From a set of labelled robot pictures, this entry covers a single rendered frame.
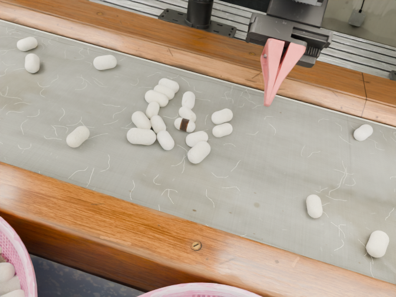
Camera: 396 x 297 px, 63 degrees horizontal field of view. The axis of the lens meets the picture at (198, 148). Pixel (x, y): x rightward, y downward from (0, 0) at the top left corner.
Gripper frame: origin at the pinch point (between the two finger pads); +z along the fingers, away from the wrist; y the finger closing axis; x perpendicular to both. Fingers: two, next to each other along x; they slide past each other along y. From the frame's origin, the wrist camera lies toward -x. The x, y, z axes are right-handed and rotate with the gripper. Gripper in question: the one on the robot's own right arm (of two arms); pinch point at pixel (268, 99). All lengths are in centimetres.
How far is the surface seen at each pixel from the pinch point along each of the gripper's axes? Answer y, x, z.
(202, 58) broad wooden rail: -11.8, 14.2, -7.5
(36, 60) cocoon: -35.5, 6.1, 2.2
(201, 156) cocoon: -6.3, -0.2, 9.5
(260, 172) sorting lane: 1.8, 2.1, 9.4
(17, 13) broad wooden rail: -47.3, 14.5, -6.8
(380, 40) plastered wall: 80, 181, -105
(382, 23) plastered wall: 75, 174, -113
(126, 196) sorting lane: -13.2, -4.1, 16.6
